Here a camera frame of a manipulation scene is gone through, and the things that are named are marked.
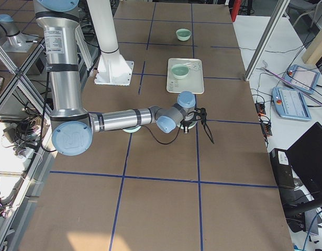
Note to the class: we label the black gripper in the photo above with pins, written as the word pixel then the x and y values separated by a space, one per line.
pixel 187 123

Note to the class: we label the green bowl near arm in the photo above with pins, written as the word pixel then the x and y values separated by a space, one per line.
pixel 183 34

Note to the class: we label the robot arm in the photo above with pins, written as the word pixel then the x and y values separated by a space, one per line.
pixel 73 127
pixel 15 40

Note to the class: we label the pale green bear tray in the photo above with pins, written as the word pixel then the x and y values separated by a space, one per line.
pixel 193 83

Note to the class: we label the green bowl with ice cubes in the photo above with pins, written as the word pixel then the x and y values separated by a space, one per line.
pixel 132 129

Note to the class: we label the green bowl on tray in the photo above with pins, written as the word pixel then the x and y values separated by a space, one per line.
pixel 179 71

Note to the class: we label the black computer box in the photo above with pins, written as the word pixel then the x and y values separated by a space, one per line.
pixel 281 169

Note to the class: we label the blue teach pendant near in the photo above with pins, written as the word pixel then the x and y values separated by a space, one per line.
pixel 290 104

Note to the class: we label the blue teach pendant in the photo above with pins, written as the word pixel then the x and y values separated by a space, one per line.
pixel 302 77
pixel 290 104

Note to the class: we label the black monitor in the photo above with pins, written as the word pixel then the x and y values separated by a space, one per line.
pixel 305 156

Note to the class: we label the blue teach pendant far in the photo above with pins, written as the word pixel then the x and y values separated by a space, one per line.
pixel 302 77

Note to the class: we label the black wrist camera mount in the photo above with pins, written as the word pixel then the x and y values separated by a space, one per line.
pixel 201 115

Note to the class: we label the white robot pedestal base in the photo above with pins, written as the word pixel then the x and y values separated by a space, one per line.
pixel 112 68

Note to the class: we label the aluminium frame post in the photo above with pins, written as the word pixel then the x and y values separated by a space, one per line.
pixel 271 25

